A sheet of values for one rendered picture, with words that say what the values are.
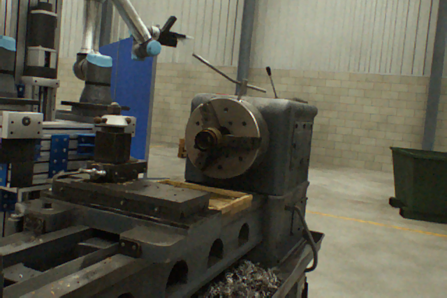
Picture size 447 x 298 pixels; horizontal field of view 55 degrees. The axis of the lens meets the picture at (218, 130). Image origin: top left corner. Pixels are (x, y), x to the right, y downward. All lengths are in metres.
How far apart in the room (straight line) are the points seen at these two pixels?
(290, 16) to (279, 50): 0.96
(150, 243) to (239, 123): 0.79
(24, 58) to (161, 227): 1.21
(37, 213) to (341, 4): 11.20
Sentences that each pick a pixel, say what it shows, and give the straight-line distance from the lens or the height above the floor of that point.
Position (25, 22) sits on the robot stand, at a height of 1.48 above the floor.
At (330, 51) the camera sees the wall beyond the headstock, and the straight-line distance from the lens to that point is 11.74.
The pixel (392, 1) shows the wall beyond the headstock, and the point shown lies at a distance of 11.90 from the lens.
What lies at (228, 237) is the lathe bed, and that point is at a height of 0.78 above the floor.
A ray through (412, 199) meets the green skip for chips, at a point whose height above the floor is 0.27.
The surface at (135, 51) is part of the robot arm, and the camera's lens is 2.29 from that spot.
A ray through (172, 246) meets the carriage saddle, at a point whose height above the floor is 0.90.
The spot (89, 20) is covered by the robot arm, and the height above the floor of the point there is 1.56.
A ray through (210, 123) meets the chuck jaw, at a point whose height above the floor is 1.13.
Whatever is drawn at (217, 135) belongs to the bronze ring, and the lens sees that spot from 1.51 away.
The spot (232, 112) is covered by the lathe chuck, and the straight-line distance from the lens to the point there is 1.61.
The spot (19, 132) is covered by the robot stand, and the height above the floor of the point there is 1.05.
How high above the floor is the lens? 1.20
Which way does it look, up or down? 3 degrees down
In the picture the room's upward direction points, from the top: 5 degrees clockwise
